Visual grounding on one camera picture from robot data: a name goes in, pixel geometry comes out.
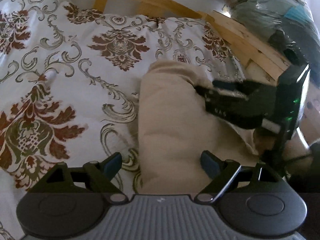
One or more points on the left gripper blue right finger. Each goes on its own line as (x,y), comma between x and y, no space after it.
(222,173)

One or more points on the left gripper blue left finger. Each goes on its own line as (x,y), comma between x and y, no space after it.
(100,175)

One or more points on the beige hooded jacket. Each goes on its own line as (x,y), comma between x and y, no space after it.
(174,129)

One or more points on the pile of bagged clothes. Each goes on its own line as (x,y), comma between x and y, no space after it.
(287,25)

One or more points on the floral patterned bedspread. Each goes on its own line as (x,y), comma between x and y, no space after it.
(70,83)

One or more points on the wooden bed frame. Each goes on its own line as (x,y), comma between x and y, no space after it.
(246,47)

